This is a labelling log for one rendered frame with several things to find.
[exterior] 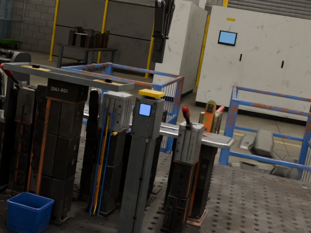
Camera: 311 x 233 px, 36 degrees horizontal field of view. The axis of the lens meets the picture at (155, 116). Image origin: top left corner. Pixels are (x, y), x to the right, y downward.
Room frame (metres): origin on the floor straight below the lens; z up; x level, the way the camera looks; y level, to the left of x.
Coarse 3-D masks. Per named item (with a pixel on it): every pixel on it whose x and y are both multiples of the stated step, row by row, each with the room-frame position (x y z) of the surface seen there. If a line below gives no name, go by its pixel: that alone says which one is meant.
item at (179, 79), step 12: (84, 72) 3.67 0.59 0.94; (108, 72) 4.81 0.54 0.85; (144, 72) 4.78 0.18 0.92; (156, 72) 4.75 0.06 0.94; (144, 84) 3.58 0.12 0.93; (156, 84) 3.57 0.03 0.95; (168, 84) 3.90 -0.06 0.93; (180, 84) 4.68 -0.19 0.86; (180, 96) 4.71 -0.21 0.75; (132, 108) 4.79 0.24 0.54; (84, 120) 3.67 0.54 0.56; (168, 120) 4.28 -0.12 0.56; (84, 132) 4.40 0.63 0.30; (168, 144) 4.68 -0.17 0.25
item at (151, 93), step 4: (140, 92) 1.34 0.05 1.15; (144, 92) 1.34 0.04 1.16; (148, 92) 1.33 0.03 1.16; (152, 92) 1.33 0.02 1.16; (156, 92) 1.35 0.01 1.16; (160, 92) 1.36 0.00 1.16; (148, 96) 1.35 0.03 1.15; (152, 96) 1.33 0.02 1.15; (156, 96) 1.33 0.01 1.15; (160, 96) 1.35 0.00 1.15
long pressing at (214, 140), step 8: (160, 128) 1.66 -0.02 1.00; (176, 128) 1.70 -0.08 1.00; (168, 136) 1.59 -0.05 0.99; (176, 136) 1.58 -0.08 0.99; (208, 136) 1.65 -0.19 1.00; (216, 136) 1.67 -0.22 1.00; (224, 136) 1.69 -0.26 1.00; (208, 144) 1.55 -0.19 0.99; (216, 144) 1.55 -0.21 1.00; (224, 144) 1.55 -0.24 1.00; (232, 144) 1.62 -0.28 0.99
